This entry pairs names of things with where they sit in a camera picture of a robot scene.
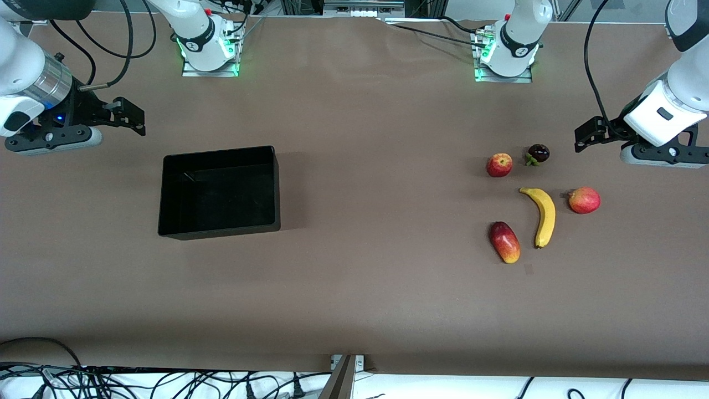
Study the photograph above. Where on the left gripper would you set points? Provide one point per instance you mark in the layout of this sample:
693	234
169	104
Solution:
614	129

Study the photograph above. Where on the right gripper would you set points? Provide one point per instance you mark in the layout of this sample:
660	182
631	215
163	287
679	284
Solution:
88	108

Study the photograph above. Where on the yellow banana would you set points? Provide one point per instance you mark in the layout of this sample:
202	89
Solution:
546	213

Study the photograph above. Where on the small red apple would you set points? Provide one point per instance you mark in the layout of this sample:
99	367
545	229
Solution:
499	165

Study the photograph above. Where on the black plastic box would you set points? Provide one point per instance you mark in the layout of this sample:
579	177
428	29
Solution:
221	194

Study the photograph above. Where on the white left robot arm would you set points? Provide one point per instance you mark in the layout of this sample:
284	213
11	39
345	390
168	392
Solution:
520	33

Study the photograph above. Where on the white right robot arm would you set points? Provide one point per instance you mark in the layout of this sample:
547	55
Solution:
194	27

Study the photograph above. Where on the dark purple mangosteen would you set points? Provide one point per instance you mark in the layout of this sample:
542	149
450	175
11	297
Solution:
538	153

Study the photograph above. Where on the round red fruit with nub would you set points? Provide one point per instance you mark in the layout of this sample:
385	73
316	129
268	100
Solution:
585	200

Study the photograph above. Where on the red yellow mango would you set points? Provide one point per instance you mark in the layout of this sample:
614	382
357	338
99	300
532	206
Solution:
504	242

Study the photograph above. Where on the dark metal beam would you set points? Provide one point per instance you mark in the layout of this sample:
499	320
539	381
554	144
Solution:
339	382

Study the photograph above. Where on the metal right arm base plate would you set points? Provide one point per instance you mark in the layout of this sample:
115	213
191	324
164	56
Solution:
191	72

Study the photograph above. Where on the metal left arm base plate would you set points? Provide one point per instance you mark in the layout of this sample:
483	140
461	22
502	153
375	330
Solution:
483	77

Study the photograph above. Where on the aluminium frame structure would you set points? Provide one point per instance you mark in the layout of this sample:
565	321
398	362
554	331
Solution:
363	5

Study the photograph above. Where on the small metal bracket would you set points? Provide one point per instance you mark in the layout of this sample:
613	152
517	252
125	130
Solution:
359	362

